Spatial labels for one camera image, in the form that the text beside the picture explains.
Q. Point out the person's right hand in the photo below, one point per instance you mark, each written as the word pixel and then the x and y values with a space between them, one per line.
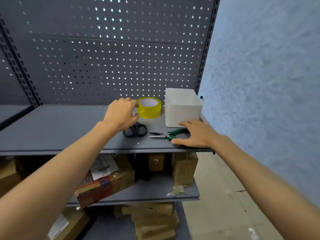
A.
pixel 202 137

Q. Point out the white paper scrap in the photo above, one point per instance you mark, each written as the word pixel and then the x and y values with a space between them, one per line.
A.
pixel 253 234

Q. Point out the small cardboard box round hole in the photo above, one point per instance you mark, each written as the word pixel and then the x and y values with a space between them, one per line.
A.
pixel 156 163

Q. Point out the taped upright cardboard box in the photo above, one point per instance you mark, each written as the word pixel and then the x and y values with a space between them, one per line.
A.
pixel 183 169

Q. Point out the person's right forearm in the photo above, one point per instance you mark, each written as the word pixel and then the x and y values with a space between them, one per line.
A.
pixel 262 187

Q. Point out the grey metal shelf board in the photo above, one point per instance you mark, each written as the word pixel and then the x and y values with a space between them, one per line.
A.
pixel 62 129
pixel 10 113
pixel 155 191
pixel 110 227

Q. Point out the yellow tape roll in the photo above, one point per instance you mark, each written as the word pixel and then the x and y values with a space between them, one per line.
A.
pixel 150 112

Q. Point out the black scissors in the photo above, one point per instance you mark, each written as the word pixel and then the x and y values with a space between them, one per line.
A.
pixel 136 127

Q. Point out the person's left forearm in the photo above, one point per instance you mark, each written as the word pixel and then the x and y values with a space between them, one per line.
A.
pixel 62 177

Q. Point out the grey perforated back panel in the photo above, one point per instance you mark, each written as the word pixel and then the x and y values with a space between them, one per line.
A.
pixel 100 59
pixel 10 87

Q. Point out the grey slotted upright post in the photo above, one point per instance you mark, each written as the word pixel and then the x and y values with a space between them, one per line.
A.
pixel 25 79
pixel 210 34

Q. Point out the person's left hand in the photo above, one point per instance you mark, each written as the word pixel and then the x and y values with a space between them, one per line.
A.
pixel 120 114

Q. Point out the cardboard box barcode label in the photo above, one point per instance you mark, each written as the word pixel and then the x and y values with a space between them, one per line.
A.
pixel 75 222

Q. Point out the white plastic bin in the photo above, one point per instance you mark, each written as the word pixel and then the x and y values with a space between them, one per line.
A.
pixel 182 109

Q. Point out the cardboard box red blue print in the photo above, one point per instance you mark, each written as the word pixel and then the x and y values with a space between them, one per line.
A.
pixel 112 182

